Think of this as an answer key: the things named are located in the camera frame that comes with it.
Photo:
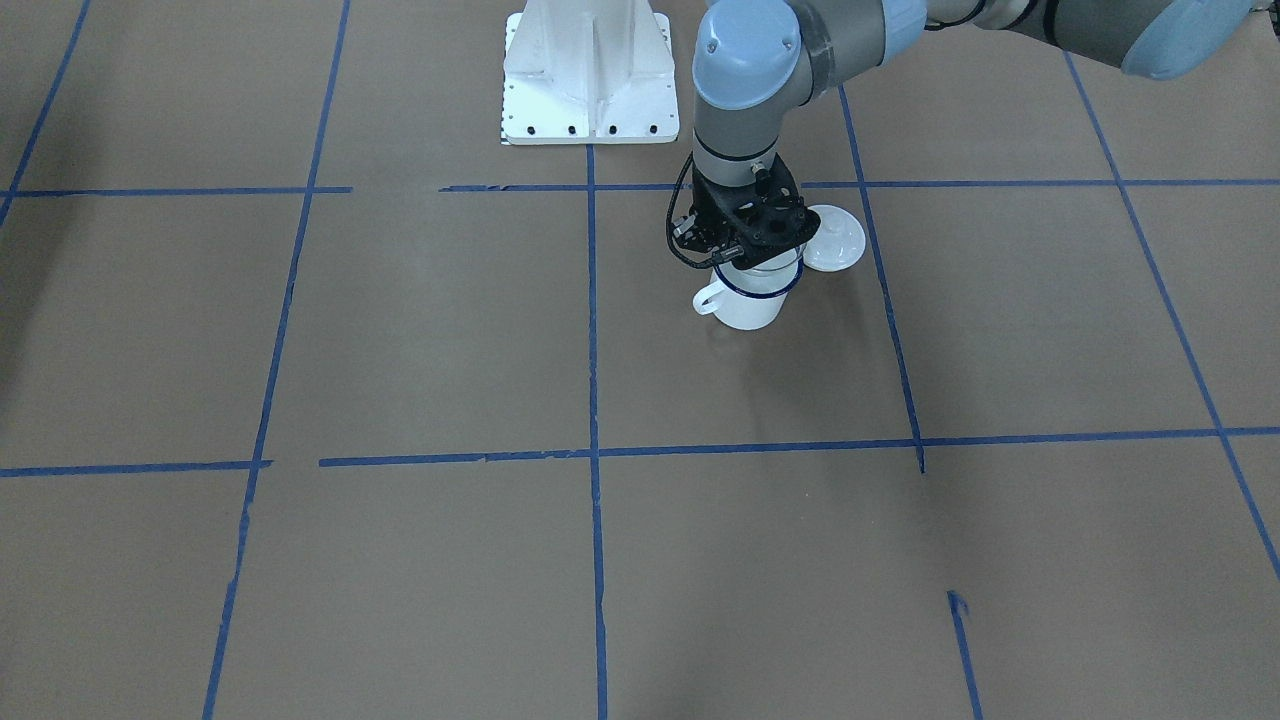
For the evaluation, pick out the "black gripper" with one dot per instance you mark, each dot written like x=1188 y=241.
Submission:
x=697 y=231

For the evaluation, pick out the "white mug lid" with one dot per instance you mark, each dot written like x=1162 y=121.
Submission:
x=838 y=244

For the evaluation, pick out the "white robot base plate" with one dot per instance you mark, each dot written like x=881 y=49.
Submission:
x=588 y=72

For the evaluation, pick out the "white enamel mug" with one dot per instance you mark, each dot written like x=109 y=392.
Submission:
x=747 y=300

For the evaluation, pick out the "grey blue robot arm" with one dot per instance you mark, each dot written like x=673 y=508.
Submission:
x=755 y=61

